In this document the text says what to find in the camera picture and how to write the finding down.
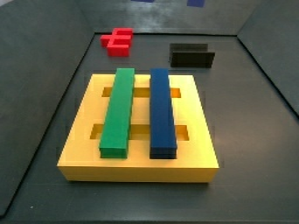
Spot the purple comb-shaped block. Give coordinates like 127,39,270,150
132,0,206,8

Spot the yellow slotted board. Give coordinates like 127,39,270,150
58,74,219,183

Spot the blue bar block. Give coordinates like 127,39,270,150
150,68,178,159

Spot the green bar block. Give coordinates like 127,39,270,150
99,68,135,158

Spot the red comb-shaped block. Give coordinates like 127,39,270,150
99,28,134,57

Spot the black angled bracket stand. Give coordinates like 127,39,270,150
170,43,215,68

